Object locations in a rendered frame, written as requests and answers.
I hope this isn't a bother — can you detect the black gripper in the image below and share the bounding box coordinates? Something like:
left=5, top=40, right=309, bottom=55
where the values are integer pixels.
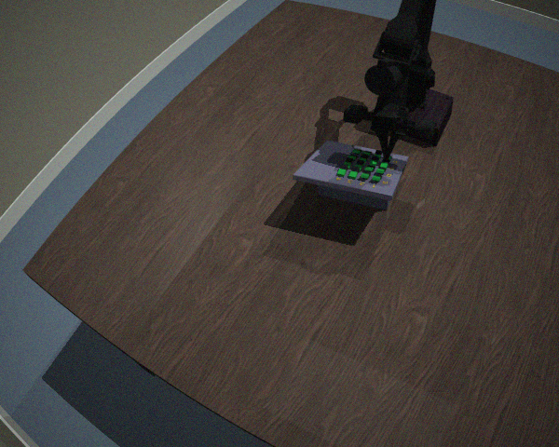
left=343, top=90, right=436, bottom=160

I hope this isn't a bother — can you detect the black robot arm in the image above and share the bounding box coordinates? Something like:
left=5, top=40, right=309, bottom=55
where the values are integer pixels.
left=364, top=0, right=436, bottom=132

